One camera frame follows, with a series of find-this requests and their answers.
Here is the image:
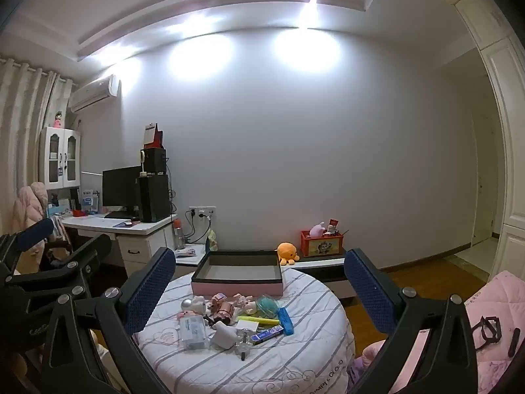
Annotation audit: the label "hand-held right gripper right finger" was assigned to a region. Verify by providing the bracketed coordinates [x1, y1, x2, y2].
[344, 248, 478, 394]

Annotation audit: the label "blue pen box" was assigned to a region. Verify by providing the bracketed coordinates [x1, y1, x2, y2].
[250, 323, 284, 344]

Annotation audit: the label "copper shiny figure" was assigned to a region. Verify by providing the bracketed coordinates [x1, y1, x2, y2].
[211, 300, 239, 324]

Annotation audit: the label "white desk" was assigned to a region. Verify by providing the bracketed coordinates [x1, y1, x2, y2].
[61, 212, 178, 280]

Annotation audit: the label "pink piglet figures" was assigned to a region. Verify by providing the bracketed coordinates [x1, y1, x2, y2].
[234, 293, 257, 315]

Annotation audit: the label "black speaker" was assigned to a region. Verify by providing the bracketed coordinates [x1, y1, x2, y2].
[141, 148, 167, 174]

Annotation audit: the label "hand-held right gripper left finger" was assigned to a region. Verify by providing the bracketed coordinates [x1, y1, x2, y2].
[40, 247, 177, 394]

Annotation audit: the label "teal ball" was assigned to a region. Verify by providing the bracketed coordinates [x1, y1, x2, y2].
[256, 294, 280, 318]

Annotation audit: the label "black glasses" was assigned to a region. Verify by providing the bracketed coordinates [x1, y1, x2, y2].
[471, 316, 503, 351]

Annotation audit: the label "clear plastic case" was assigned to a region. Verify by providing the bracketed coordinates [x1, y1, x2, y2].
[178, 315, 206, 350]

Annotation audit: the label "black computer tower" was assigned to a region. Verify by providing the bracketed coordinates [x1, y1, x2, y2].
[137, 174, 171, 223]

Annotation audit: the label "white low cabinet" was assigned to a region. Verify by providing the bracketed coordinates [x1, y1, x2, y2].
[287, 248, 357, 300]

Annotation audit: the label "blue and white box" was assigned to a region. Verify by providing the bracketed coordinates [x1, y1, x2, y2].
[80, 189, 100, 214]

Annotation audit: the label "yellow highlighter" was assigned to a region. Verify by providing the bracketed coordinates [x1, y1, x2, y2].
[237, 315, 280, 326]

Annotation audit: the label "white glass-door cabinet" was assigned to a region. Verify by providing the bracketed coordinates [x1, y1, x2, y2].
[39, 126, 81, 190]

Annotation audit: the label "black office chair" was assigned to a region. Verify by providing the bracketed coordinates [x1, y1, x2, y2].
[43, 238, 76, 272]

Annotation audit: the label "black monitor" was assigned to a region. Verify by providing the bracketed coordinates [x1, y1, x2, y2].
[102, 166, 142, 219]

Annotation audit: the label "white door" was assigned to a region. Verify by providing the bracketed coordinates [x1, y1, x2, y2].
[472, 107, 503, 251]

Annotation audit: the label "pink jacket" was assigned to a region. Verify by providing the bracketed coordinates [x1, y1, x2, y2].
[11, 181, 48, 255]

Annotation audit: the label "white wardrobe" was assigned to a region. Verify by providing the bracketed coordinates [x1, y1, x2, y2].
[453, 0, 525, 284]

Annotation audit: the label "white nightstand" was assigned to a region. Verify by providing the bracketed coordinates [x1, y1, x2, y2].
[176, 243, 208, 272]

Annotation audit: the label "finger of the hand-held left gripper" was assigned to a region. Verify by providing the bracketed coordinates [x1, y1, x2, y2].
[0, 218, 55, 274]
[4, 234, 112, 297]

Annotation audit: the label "pink quilt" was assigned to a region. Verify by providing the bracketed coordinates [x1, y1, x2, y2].
[348, 271, 525, 394]

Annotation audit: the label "orange octopus plush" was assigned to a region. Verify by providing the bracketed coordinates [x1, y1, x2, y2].
[277, 242, 301, 266]

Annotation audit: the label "red toy box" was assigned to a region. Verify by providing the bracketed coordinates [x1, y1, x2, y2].
[300, 230, 344, 258]

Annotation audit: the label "blue rectangular eraser bar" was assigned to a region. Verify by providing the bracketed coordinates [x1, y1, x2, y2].
[277, 307, 295, 336]

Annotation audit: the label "red desk calendar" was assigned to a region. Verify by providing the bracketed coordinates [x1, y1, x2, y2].
[143, 122, 164, 149]

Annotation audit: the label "white air conditioner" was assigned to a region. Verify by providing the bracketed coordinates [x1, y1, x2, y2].
[68, 75, 120, 112]

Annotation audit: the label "pink storage box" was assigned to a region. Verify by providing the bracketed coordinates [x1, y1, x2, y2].
[191, 250, 284, 297]

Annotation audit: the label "black power cable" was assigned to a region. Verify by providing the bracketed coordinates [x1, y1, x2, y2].
[182, 209, 212, 244]

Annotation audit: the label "beige curtain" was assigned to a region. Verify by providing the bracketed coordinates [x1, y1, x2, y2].
[0, 57, 74, 230]

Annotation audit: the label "white plastic holder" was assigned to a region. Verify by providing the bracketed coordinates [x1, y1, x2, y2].
[210, 321, 239, 350]

